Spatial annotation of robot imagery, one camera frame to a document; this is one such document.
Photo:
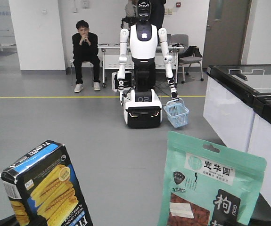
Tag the grey office chair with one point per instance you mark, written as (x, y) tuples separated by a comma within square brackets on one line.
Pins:
[(187, 55)]

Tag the white humanoid robot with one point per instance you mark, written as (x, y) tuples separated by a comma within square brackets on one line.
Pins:
[(141, 106)]

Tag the blue plastic shopping basket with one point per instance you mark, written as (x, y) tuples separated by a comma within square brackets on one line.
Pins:
[(177, 113)]

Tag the black Franzzi cookie box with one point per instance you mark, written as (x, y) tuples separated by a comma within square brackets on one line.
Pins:
[(43, 188)]

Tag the black top chest freezer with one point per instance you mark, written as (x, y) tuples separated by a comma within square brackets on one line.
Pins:
[(238, 108)]

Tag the seated person in black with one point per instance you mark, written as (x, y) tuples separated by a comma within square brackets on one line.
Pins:
[(85, 48)]

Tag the teal goji berry pouch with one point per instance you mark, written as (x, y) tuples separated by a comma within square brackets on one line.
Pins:
[(207, 184)]

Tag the grey door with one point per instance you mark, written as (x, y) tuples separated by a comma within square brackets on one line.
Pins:
[(225, 32)]

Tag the white folding table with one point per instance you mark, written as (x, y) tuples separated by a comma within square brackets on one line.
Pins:
[(110, 55)]

